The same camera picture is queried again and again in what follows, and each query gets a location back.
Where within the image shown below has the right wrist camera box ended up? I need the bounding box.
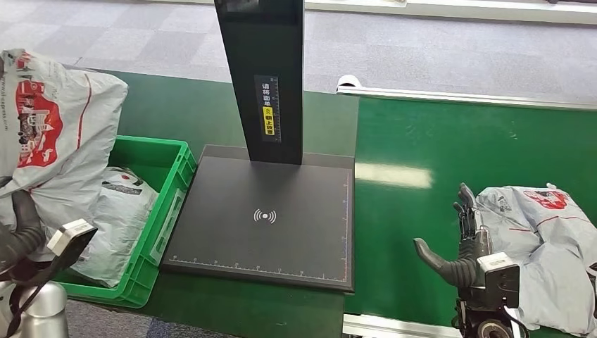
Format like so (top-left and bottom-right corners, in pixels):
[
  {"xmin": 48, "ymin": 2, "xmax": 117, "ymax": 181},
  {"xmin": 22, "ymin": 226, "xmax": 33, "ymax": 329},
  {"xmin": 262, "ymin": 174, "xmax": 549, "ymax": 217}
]
[{"xmin": 475, "ymin": 251, "xmax": 522, "ymax": 310}]

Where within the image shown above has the crumpled grey mailer, small red print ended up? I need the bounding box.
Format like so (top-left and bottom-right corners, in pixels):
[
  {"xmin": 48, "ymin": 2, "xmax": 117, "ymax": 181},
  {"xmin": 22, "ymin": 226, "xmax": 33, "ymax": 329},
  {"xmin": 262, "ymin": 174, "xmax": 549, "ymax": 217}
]
[{"xmin": 475, "ymin": 183, "xmax": 597, "ymax": 338}]

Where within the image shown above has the green conveyor belt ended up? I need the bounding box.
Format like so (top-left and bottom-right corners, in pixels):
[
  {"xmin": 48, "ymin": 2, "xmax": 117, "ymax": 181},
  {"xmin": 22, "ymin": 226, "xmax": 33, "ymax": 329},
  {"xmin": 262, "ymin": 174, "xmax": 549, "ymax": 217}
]
[{"xmin": 344, "ymin": 95, "xmax": 597, "ymax": 338}]

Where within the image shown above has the white conveyor roller end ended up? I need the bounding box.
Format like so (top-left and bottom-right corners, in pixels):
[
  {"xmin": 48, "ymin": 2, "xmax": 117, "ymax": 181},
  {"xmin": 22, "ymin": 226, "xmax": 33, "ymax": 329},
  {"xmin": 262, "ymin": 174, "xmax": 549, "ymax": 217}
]
[{"xmin": 337, "ymin": 74, "xmax": 363, "ymax": 94}]

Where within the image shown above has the grey mailer with big red print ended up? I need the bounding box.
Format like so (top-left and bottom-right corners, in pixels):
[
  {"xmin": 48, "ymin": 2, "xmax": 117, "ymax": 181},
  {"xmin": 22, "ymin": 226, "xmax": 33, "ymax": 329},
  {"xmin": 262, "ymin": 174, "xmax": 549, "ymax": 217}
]
[{"xmin": 0, "ymin": 49, "xmax": 129, "ymax": 262}]

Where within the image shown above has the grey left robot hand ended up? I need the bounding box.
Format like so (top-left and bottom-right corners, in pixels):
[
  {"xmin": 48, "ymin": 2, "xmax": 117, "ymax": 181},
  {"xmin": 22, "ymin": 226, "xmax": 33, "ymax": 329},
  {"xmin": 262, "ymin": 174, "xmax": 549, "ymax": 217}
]
[{"xmin": 0, "ymin": 177, "xmax": 48, "ymax": 277}]

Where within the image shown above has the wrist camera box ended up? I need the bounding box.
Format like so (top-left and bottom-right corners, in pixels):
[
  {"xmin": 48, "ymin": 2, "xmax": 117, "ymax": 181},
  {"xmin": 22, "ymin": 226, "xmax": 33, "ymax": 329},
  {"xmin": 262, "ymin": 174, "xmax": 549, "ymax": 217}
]
[
  {"xmin": 475, "ymin": 251, "xmax": 522, "ymax": 310},
  {"xmin": 46, "ymin": 218, "xmax": 99, "ymax": 276}
]

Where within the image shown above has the green plastic crate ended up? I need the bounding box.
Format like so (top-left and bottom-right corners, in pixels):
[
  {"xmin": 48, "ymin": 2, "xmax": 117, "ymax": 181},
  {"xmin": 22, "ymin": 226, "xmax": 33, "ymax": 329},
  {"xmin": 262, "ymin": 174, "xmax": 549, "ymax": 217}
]
[{"xmin": 54, "ymin": 135, "xmax": 198, "ymax": 310}]

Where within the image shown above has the long aluminium conveyor rail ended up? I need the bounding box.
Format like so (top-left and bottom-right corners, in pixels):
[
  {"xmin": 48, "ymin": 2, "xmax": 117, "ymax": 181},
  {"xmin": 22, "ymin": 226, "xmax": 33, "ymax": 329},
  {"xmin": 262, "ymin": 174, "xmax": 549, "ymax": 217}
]
[{"xmin": 335, "ymin": 85, "xmax": 597, "ymax": 111}]

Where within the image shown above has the black inbound scanner machine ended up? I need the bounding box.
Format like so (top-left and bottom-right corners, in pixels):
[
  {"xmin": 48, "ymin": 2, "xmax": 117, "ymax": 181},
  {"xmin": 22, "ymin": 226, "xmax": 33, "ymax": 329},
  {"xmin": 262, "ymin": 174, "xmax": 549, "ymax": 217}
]
[{"xmin": 161, "ymin": 0, "xmax": 356, "ymax": 294}]

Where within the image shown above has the ruler label with yellow sticker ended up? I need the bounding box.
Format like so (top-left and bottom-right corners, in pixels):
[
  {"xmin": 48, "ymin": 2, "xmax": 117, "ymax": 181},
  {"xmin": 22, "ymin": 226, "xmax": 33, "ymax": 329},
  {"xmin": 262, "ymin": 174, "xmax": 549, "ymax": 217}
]
[{"xmin": 253, "ymin": 74, "xmax": 282, "ymax": 144}]

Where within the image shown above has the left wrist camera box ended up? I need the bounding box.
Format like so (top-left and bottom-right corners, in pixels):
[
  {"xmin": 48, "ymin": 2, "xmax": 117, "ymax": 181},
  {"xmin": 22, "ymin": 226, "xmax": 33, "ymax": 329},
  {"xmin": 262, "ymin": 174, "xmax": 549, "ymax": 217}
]
[{"xmin": 46, "ymin": 218, "xmax": 99, "ymax": 276}]

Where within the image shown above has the grey mailer with black label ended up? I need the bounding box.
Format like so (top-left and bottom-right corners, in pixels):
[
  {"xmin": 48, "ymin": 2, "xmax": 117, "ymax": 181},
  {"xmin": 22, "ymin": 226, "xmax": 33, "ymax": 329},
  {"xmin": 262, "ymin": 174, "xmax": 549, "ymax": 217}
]
[{"xmin": 70, "ymin": 167, "xmax": 160, "ymax": 289}]

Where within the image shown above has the short aluminium conveyor rail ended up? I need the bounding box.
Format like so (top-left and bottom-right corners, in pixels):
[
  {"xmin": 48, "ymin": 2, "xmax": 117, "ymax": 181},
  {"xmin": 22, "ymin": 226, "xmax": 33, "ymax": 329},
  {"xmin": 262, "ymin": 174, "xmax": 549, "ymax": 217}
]
[{"xmin": 342, "ymin": 313, "xmax": 463, "ymax": 338}]

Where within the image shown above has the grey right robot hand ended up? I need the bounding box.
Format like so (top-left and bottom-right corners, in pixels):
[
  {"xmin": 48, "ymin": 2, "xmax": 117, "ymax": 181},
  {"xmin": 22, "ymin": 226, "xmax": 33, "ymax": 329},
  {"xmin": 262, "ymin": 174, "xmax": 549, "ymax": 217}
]
[{"xmin": 413, "ymin": 182, "xmax": 494, "ymax": 288}]

